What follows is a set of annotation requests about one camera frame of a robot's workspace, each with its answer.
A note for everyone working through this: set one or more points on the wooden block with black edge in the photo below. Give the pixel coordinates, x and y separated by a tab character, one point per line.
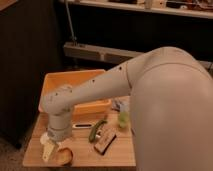
105	140

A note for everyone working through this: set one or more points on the white handled dish brush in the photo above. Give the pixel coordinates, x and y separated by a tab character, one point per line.
82	126

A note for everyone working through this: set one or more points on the green cucumber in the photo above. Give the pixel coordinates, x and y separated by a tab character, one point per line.
95	129

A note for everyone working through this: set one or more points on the vertical metal pipe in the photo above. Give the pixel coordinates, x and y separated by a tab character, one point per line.
73	37

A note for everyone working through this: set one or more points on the clear green plastic cup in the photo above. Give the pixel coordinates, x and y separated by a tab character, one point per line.
123	115

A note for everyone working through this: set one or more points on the metal cup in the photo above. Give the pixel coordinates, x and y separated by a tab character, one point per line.
64	161

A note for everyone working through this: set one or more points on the yellow plastic bin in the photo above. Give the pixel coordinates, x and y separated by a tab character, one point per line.
77	79

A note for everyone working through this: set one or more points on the yellow apple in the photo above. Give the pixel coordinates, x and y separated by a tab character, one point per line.
65	152

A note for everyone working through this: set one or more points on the upper shelf with clutter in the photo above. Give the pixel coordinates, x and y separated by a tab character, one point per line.
141	8

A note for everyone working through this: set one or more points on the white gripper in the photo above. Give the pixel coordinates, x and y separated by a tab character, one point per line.
57	135

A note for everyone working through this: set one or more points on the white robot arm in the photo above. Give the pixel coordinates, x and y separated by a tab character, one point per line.
171	108

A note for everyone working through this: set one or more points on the grey metal rail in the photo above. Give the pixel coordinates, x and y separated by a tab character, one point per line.
105	54

